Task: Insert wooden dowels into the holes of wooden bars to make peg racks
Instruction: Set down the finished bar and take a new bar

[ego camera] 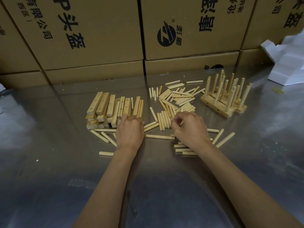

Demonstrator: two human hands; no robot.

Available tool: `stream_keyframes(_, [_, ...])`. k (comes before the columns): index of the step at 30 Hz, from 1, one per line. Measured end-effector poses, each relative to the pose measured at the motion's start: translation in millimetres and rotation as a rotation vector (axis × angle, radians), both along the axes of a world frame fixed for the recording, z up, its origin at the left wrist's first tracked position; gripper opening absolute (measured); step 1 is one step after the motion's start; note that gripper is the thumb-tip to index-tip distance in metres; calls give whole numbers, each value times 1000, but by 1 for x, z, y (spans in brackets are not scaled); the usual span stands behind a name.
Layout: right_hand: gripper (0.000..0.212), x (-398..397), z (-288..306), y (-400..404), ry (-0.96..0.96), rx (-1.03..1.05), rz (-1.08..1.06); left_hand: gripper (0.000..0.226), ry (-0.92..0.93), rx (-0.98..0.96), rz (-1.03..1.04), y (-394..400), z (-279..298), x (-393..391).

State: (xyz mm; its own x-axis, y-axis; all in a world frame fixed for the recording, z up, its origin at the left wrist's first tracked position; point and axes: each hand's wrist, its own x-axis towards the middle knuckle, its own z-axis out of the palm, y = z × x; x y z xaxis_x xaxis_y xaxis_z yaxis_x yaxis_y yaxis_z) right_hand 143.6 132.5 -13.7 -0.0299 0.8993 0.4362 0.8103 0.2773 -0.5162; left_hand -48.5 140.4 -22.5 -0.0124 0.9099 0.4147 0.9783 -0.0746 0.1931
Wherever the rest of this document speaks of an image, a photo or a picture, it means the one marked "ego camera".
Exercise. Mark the clear tape patch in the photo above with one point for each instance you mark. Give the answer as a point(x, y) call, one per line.
point(80, 183)

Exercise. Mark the stack of brown cardboard boxes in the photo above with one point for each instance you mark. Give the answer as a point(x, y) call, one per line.
point(107, 33)

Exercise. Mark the person's right forearm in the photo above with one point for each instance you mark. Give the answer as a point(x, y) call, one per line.
point(242, 187)

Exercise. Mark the stack of white foam blocks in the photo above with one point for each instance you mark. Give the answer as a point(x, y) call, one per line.
point(1, 86)
point(287, 68)

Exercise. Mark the shiny metal table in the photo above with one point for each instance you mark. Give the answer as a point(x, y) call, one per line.
point(47, 144)

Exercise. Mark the pile of drilled wooden bars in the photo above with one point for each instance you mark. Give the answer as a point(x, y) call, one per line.
point(95, 104)

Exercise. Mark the pile of wooden dowels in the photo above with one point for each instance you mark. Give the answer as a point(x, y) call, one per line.
point(180, 97)

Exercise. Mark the drilled wooden block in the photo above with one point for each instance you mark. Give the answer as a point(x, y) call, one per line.
point(213, 105)
point(244, 106)
point(235, 111)
point(243, 110)
point(240, 99)
point(238, 112)

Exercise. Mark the person's right hand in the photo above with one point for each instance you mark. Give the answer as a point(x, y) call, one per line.
point(190, 130)

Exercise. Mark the person's left hand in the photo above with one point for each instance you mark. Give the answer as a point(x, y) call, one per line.
point(129, 132)

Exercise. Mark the person's left forearm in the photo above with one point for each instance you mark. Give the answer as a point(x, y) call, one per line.
point(107, 187)

